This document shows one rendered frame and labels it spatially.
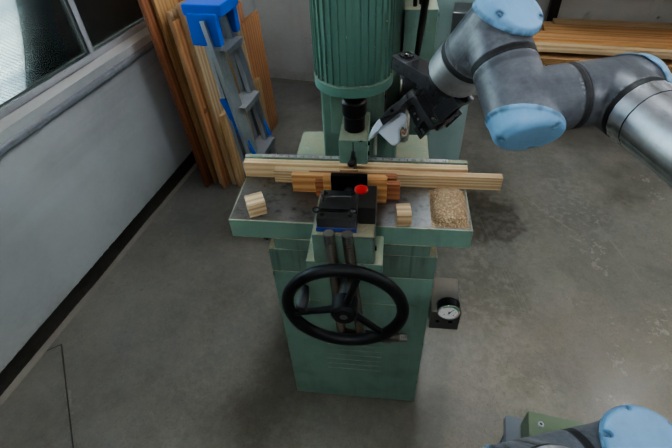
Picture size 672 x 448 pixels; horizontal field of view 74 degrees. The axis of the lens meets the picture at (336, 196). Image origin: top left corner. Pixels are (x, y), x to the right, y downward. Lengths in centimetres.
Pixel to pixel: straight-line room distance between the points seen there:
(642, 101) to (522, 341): 151
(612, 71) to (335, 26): 48
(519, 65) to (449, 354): 147
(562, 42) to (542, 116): 239
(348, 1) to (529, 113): 43
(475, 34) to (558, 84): 13
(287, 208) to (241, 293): 105
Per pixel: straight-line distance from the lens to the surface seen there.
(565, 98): 64
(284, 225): 111
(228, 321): 206
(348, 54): 92
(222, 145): 257
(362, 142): 106
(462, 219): 109
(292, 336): 151
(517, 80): 63
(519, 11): 68
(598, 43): 303
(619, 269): 247
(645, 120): 63
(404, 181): 118
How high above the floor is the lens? 166
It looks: 41 degrees down
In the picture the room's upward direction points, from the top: 3 degrees counter-clockwise
